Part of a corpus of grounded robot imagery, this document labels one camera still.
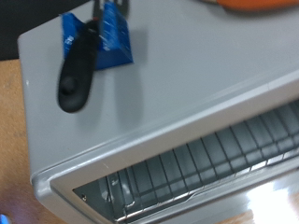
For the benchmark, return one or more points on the silver toaster oven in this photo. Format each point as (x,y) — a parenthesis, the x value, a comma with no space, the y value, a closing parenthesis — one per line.
(187,62)

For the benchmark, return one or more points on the white bread slice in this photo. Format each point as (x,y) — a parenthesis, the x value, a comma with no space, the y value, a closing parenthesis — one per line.
(258,3)

